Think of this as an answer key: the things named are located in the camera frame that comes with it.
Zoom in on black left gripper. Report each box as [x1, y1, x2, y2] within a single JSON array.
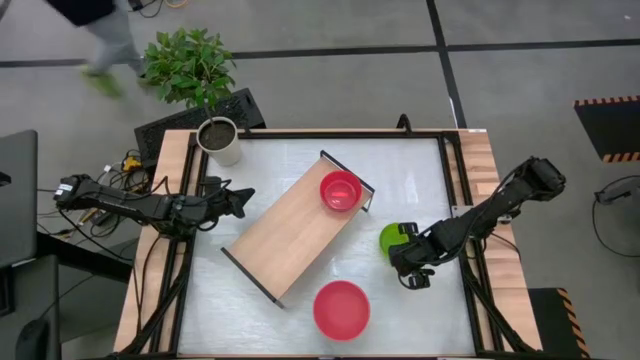
[[198, 187, 257, 222]]

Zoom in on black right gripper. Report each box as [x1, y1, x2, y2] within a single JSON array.
[[388, 221, 451, 291]]

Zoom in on large red bowl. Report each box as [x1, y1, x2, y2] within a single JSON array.
[[312, 280, 372, 343]]

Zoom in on small red bowl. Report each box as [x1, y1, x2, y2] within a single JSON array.
[[319, 170, 363, 213]]

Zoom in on wooden shelf black metal legs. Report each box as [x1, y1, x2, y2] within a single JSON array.
[[220, 149, 376, 310]]

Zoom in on white cup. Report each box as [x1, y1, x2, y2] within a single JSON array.
[[195, 116, 244, 168]]

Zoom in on green leafy plant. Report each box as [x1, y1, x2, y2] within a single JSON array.
[[141, 27, 237, 124]]

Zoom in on hazard-striped black mat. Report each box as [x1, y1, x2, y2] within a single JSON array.
[[528, 287, 594, 360], [573, 94, 640, 164]]

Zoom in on person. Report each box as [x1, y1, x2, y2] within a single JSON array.
[[43, 0, 147, 100]]

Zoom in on grey device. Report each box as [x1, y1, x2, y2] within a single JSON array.
[[593, 176, 640, 206]]

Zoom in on dark grey desk panel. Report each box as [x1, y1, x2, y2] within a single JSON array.
[[0, 129, 39, 269], [0, 254, 62, 360]]

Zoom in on black computer mouse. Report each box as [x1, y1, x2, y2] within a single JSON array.
[[14, 318, 52, 360]]

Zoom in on black table frame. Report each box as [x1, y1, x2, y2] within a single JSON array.
[[117, 127, 540, 360]]

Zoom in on black cable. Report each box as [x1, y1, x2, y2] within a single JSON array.
[[57, 207, 135, 264], [591, 197, 640, 260], [127, 0, 167, 19]]

